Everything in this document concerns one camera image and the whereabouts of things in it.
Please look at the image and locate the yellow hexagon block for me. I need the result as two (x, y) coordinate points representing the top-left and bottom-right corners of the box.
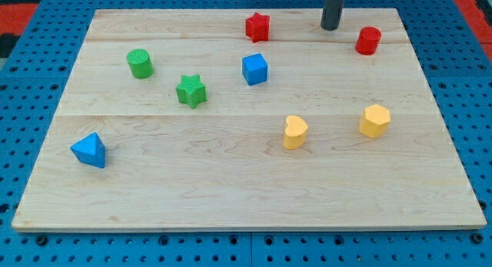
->
(358, 104), (391, 139)

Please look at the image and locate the red star block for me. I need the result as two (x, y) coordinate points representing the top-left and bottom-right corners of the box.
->
(245, 12), (270, 43)

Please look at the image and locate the yellow heart block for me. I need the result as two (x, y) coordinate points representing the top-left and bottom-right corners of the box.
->
(283, 115), (309, 150)

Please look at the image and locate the red cylinder block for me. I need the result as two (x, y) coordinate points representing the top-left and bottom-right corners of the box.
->
(355, 26), (382, 55)

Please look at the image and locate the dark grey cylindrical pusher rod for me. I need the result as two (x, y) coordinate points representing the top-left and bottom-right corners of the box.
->
(321, 0), (345, 31)

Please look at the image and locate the light wooden board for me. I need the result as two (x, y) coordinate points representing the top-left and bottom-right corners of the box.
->
(12, 8), (486, 232)

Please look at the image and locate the green star block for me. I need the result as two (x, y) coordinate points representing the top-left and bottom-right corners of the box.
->
(176, 75), (208, 108)

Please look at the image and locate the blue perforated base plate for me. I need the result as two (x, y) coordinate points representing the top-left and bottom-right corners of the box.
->
(1, 0), (491, 266)

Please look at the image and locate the green cylinder block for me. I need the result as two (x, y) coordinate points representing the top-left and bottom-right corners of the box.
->
(126, 48), (154, 79)

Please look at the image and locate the blue cube block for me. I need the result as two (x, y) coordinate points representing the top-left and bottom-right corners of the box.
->
(241, 53), (268, 85)

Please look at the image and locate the blue triangular prism block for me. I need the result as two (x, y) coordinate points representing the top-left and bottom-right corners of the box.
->
(70, 132), (106, 169)

